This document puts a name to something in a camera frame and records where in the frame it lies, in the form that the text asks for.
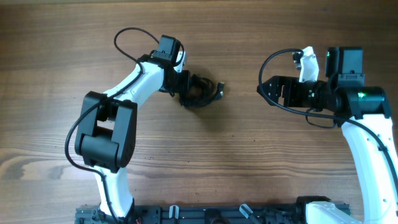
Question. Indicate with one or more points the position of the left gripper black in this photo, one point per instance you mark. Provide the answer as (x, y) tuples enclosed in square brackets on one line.
[(185, 87)]

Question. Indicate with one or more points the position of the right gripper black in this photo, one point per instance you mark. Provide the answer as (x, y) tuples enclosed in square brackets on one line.
[(290, 84)]

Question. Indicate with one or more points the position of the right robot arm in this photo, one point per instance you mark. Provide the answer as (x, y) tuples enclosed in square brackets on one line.
[(377, 188)]

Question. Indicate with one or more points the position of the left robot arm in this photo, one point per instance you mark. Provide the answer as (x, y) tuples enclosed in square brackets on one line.
[(165, 57)]

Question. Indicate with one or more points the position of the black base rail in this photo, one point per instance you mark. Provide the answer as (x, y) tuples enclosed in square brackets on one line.
[(277, 213)]

